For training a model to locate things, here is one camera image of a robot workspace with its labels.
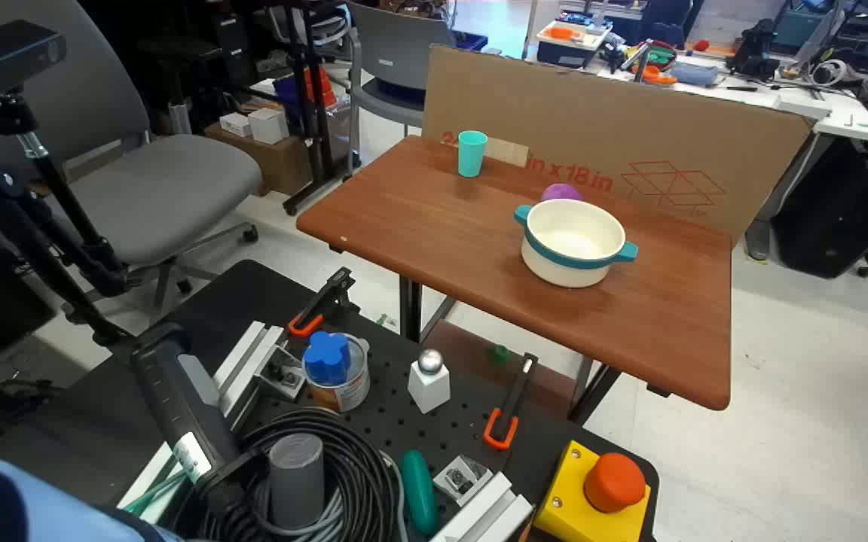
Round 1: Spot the black tripod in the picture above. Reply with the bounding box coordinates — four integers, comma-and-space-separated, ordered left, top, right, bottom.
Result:
0, 91, 139, 355

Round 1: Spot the black perforated base board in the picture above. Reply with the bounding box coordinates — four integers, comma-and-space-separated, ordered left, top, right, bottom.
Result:
0, 259, 659, 542

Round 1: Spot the brown cardboard panel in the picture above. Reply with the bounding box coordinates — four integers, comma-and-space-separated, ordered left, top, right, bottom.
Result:
423, 42, 818, 243

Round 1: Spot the teal plastic cup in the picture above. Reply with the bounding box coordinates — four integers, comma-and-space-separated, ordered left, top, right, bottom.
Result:
454, 125, 490, 180

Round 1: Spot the purple ball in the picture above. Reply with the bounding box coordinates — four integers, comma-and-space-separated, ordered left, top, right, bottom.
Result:
540, 180, 585, 205

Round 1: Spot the white shaker bottle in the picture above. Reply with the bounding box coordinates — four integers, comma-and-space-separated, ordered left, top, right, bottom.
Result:
405, 346, 454, 414

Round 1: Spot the grey cylinder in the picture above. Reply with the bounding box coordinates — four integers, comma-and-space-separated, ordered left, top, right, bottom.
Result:
264, 429, 330, 529

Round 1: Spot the aluminium extrusion rail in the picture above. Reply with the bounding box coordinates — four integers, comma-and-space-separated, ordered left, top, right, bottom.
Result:
215, 318, 289, 405
431, 453, 538, 542

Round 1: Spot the blue rounded object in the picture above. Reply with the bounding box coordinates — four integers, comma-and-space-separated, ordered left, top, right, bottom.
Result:
0, 453, 186, 542

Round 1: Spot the black office chair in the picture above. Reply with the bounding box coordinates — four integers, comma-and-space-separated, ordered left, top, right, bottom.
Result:
768, 129, 868, 279

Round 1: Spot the white desk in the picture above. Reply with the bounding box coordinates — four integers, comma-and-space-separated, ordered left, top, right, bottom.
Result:
593, 42, 868, 144

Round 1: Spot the black cable coil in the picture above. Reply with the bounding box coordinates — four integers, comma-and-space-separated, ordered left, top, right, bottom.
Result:
201, 408, 406, 542

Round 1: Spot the black clamp with orange handle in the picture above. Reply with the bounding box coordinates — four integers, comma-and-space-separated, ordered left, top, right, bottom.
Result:
481, 353, 540, 453
287, 264, 360, 340

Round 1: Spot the teal green handle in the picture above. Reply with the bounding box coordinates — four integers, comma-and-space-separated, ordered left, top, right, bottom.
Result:
399, 448, 439, 542

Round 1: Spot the peaches tin can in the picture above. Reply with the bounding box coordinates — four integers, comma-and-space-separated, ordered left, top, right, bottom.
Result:
304, 330, 374, 414

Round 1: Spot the cardboard box on floor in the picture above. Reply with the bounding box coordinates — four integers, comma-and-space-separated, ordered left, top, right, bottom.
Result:
201, 102, 315, 198

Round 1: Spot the black rectangular device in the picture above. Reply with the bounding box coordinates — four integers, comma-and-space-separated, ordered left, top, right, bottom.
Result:
129, 334, 246, 488

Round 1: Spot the blue faceted cap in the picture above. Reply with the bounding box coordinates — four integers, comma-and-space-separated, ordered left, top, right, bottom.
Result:
301, 328, 352, 385

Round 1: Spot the white pot with teal rim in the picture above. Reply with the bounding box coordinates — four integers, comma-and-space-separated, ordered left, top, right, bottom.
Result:
511, 194, 643, 292

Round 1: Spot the grey chair with metal frame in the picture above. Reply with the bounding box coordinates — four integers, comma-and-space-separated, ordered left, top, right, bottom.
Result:
345, 0, 459, 136

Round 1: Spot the grey padded office chair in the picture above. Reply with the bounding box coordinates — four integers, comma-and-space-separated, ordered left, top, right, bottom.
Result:
0, 0, 264, 295

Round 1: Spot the yellow box with orange button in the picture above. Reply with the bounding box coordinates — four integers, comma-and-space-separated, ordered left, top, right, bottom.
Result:
533, 436, 655, 542

